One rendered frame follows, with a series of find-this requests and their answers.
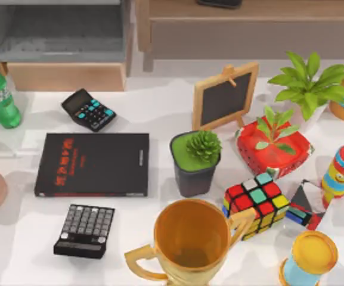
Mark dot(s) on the black pot with green plant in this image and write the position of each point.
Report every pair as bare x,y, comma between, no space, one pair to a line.
194,172

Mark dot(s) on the framed blackboard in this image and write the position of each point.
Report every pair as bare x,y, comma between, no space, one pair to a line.
223,98

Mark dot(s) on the black book with red print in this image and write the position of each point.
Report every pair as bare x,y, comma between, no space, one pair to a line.
100,167

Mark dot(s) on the black calculator with cyan keys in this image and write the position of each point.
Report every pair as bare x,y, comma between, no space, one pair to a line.
89,111

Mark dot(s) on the gold trophy cup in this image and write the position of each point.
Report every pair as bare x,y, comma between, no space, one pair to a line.
189,238

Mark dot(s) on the red pot with green plant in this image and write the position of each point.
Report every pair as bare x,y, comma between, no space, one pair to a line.
274,155

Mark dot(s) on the multicoloured puzzle cube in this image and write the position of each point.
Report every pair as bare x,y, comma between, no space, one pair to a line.
256,202

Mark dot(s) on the black calculator with grey keys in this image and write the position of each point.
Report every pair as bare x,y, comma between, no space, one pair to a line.
82,229

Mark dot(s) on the pale wooden drawer front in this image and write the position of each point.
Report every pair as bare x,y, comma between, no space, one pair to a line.
65,76

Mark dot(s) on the wooden shelf cabinet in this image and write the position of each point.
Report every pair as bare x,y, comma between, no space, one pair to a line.
249,32

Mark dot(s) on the white pot with leafy plant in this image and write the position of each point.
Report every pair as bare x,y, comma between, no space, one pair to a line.
307,86

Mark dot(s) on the black object on shelf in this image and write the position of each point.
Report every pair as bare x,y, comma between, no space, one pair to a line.
219,3

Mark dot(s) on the mirrored puzzle cube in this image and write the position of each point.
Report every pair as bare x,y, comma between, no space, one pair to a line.
307,205

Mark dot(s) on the striped can with red lid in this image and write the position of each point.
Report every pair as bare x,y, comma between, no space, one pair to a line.
340,175

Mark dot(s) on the blue can with yellow lid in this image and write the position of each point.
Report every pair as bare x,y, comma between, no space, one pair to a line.
309,262

